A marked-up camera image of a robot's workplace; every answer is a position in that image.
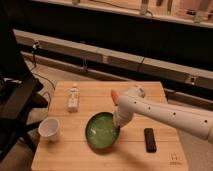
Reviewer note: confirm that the white paper cup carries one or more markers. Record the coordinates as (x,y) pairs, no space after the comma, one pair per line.
(49,129)

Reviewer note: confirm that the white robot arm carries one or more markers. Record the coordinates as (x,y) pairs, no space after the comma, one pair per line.
(131,101)

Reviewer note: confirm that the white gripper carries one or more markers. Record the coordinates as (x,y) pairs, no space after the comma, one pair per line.
(121,117)

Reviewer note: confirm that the black chair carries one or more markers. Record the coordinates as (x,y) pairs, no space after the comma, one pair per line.
(18,95)

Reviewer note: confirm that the black remote control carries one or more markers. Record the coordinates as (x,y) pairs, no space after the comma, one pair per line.
(150,140)

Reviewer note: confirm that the orange carrot-like object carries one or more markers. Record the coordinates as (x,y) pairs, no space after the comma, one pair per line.
(114,96)

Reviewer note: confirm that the small white bottle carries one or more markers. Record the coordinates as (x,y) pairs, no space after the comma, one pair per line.
(73,100)

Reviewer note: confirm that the green ceramic bowl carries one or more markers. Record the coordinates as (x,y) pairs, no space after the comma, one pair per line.
(100,131)

